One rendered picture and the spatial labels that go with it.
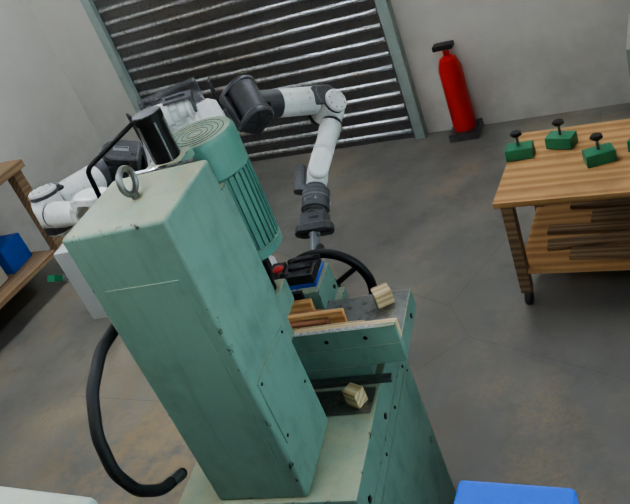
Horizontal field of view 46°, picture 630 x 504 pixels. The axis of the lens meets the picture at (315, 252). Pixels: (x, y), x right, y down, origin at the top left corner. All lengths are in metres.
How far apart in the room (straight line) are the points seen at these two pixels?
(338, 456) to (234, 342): 0.44
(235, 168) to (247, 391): 0.47
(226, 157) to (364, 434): 0.69
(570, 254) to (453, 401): 0.76
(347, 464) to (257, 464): 0.21
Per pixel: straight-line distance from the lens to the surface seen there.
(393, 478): 1.86
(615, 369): 2.88
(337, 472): 1.68
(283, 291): 1.80
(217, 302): 1.36
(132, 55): 5.59
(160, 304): 1.36
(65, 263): 1.45
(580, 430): 2.70
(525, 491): 1.07
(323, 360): 1.85
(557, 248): 3.18
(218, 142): 1.55
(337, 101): 2.40
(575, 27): 4.53
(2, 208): 5.49
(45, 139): 5.83
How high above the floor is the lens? 2.00
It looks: 30 degrees down
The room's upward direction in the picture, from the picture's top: 22 degrees counter-clockwise
